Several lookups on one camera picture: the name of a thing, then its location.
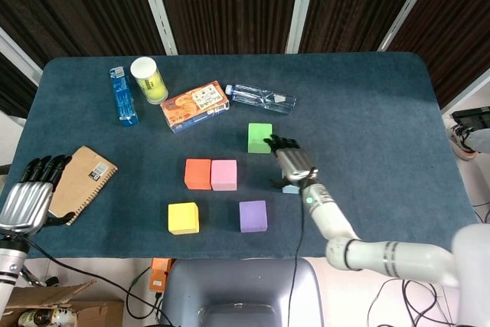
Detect white partition post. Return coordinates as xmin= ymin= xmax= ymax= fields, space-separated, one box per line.
xmin=377 ymin=0 xmax=445 ymax=52
xmin=132 ymin=0 xmax=179 ymax=56
xmin=0 ymin=26 xmax=43 ymax=87
xmin=285 ymin=0 xmax=319 ymax=54
xmin=439 ymin=74 xmax=490 ymax=114

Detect plain yellow tennis ball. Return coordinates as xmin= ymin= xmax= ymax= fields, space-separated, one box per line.
xmin=147 ymin=83 xmax=168 ymax=103

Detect grey robot torso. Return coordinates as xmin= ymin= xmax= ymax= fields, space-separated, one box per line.
xmin=160 ymin=257 xmax=325 ymax=327

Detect blue snack carton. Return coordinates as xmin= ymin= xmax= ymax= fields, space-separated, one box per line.
xmin=109 ymin=66 xmax=140 ymax=128

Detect chrome caster leg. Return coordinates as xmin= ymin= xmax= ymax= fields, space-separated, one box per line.
xmin=21 ymin=267 xmax=59 ymax=288

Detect printed yellow tennis ball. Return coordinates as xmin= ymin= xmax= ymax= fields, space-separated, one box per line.
xmin=138 ymin=76 xmax=160 ymax=93

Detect person's leg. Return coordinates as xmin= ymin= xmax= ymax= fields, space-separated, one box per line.
xmin=467 ymin=126 xmax=490 ymax=155

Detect black flat device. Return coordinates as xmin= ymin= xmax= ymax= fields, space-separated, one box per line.
xmin=451 ymin=106 xmax=490 ymax=131

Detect clear plastic water bottle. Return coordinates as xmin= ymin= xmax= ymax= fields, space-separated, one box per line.
xmin=224 ymin=82 xmax=298 ymax=116

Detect orange foam cube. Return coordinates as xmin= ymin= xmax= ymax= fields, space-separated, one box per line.
xmin=184 ymin=158 xmax=213 ymax=191

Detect black right hand cable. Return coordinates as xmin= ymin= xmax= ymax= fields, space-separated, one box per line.
xmin=286 ymin=168 xmax=319 ymax=327

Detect green foam cube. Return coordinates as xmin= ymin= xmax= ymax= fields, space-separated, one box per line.
xmin=247 ymin=123 xmax=273 ymax=154

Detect black looped floor cable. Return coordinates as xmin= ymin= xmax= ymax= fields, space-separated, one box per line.
xmin=125 ymin=265 xmax=164 ymax=320

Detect brown spiral notebook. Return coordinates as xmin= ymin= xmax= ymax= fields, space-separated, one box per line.
xmin=48 ymin=145 xmax=119 ymax=227

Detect blue table cloth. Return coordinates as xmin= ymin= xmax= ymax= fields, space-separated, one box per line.
xmin=0 ymin=51 xmax=484 ymax=261

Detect tangled black floor cables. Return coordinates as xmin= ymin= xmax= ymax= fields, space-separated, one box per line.
xmin=367 ymin=276 xmax=460 ymax=327

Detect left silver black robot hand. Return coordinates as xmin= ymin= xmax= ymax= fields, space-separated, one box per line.
xmin=0 ymin=154 xmax=77 ymax=236

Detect pink foam cube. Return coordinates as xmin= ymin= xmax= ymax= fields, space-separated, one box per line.
xmin=211 ymin=159 xmax=238 ymax=192

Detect orange cookie box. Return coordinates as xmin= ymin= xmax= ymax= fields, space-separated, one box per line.
xmin=159 ymin=80 xmax=231 ymax=135

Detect yellow foam cube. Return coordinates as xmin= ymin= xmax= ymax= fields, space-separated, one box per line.
xmin=167 ymin=201 xmax=201 ymax=236

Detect glass bottle with label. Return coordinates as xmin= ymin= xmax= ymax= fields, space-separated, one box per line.
xmin=17 ymin=308 xmax=76 ymax=327

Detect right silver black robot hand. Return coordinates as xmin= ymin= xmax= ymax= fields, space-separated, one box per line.
xmin=263 ymin=134 xmax=319 ymax=191

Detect dark slatted partition panel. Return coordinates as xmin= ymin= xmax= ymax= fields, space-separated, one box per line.
xmin=151 ymin=0 xmax=303 ymax=56
xmin=0 ymin=0 xmax=165 ymax=70
xmin=0 ymin=51 xmax=39 ymax=119
xmin=386 ymin=0 xmax=490 ymax=110
xmin=298 ymin=0 xmax=432 ymax=54

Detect orange device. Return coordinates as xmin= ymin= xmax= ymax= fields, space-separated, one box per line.
xmin=149 ymin=257 xmax=173 ymax=293

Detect clear tennis ball tube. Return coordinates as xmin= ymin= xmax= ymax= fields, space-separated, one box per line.
xmin=129 ymin=56 xmax=169 ymax=106

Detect purple foam cube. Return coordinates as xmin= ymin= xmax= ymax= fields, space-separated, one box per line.
xmin=238 ymin=200 xmax=268 ymax=234

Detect white sneaker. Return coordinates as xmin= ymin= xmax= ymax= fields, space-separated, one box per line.
xmin=445 ymin=114 xmax=479 ymax=162

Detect brown cardboard box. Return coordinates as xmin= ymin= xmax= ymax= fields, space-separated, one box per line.
xmin=0 ymin=280 xmax=126 ymax=327

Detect light blue foam cube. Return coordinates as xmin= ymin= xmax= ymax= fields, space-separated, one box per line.
xmin=281 ymin=168 xmax=300 ymax=195

